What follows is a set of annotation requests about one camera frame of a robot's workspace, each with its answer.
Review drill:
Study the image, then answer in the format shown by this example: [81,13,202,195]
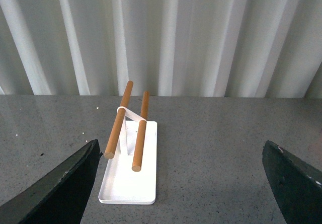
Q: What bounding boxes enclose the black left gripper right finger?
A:
[262,140,321,223]

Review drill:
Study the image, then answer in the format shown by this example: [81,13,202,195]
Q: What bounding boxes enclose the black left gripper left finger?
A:
[1,139,102,223]

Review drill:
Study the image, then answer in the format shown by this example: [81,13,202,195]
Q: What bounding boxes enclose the white rack with wooden rods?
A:
[98,81,157,205]

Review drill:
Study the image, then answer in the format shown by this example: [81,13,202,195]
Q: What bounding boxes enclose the white pleated curtain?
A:
[1,0,321,98]

